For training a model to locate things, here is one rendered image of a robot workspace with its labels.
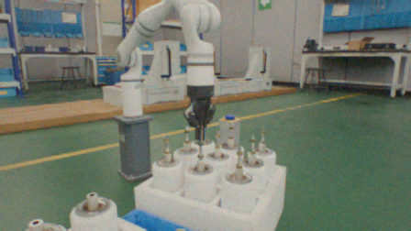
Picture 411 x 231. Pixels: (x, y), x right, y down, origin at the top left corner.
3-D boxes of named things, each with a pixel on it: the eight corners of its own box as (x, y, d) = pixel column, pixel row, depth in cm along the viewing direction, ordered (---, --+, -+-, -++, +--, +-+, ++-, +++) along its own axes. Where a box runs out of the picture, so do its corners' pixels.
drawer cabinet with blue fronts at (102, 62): (91, 85, 618) (88, 56, 603) (109, 83, 648) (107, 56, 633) (98, 86, 574) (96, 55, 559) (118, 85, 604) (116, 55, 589)
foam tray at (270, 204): (137, 237, 83) (133, 187, 79) (195, 187, 117) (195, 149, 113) (252, 283, 66) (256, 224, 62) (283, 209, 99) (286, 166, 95)
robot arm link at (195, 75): (189, 82, 78) (189, 61, 77) (221, 83, 72) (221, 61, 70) (169, 84, 71) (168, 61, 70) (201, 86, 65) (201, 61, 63)
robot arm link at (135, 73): (133, 47, 124) (135, 82, 128) (115, 46, 117) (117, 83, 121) (143, 46, 117) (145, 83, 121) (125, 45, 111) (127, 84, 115)
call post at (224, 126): (217, 186, 118) (218, 120, 112) (224, 180, 124) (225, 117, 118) (232, 190, 115) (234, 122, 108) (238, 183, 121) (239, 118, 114)
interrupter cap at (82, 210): (67, 211, 55) (67, 208, 54) (96, 196, 61) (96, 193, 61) (89, 223, 51) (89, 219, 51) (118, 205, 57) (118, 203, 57)
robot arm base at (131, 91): (120, 116, 125) (117, 81, 121) (138, 114, 131) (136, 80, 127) (127, 119, 118) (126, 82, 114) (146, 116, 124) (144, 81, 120)
